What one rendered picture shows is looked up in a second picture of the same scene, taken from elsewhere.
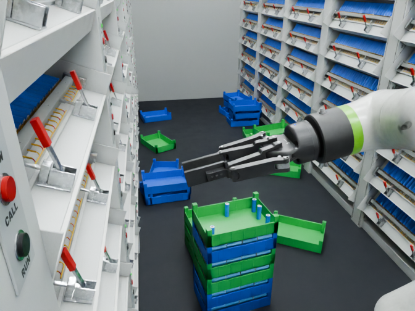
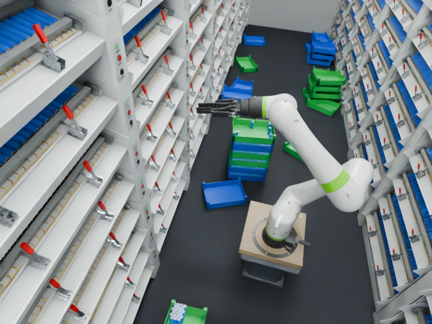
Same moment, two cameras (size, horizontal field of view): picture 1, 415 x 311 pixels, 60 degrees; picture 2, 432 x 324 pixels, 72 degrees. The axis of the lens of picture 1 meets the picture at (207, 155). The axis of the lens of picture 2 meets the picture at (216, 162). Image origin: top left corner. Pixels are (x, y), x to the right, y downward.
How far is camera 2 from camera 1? 0.78 m
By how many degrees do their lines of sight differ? 25
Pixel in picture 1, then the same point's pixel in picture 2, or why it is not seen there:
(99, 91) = (181, 56)
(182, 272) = (225, 151)
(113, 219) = (181, 115)
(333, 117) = (256, 101)
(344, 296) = not seen: hidden behind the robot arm
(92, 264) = (159, 131)
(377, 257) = not seen: hidden behind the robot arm
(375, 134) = not seen: hidden behind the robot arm
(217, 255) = (236, 146)
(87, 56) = (177, 40)
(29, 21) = (143, 61)
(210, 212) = (243, 123)
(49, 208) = (143, 112)
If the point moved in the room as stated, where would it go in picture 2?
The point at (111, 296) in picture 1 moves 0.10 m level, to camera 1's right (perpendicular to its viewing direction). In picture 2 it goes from (169, 146) to (186, 151)
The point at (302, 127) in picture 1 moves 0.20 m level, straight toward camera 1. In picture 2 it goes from (244, 101) to (215, 123)
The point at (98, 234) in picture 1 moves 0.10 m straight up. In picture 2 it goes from (165, 121) to (163, 104)
